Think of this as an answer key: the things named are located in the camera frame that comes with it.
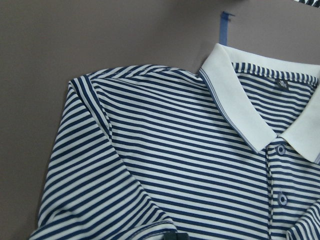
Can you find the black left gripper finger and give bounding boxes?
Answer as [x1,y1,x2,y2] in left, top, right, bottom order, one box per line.
[163,232,189,240]

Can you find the blue white striped polo shirt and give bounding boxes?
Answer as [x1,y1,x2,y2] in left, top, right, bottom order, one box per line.
[30,44,320,240]

